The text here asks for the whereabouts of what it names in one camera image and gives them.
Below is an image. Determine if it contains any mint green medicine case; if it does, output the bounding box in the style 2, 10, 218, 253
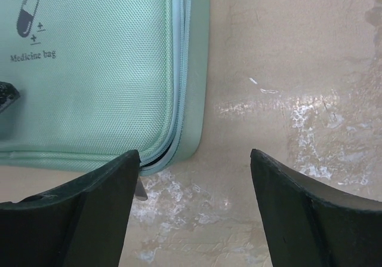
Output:
1, 0, 210, 176

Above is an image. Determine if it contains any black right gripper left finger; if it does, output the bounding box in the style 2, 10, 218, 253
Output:
1, 150, 140, 266

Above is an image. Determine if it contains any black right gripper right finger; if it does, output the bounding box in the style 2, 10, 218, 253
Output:
251, 149, 381, 266

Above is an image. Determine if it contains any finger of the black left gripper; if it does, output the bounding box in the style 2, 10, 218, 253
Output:
0, 82, 20, 113

